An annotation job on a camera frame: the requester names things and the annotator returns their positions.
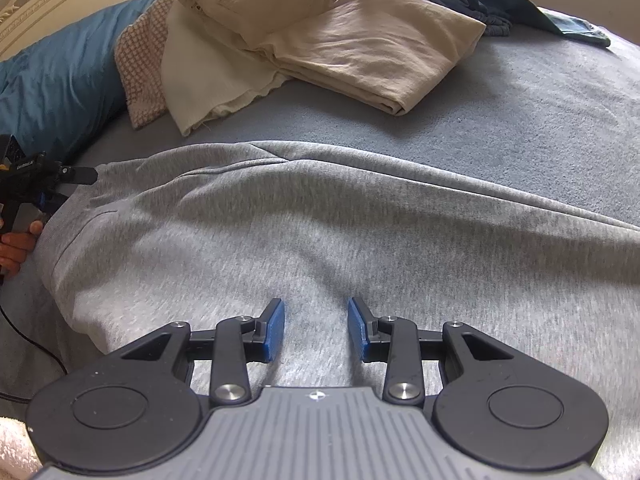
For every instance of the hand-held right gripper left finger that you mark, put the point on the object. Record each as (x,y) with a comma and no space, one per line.
(274,330)

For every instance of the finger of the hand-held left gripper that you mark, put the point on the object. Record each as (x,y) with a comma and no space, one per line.
(50,202)
(80,176)

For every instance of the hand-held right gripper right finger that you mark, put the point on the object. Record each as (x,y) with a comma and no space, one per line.
(357,330)

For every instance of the grey hoodie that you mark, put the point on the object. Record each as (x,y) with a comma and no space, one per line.
(325,220)

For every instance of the person's left hand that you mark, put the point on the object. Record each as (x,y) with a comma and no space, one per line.
(15,252)

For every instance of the blue quilt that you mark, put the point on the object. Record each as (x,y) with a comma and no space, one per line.
(60,75)

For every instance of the patterned pillow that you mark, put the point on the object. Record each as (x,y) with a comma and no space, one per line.
(140,60)

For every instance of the cream cloth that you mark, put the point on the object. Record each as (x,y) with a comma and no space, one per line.
(200,80)

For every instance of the white fleece garment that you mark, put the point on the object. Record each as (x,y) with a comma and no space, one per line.
(12,450)

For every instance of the folded beige trousers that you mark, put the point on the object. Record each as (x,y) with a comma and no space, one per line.
(375,50)

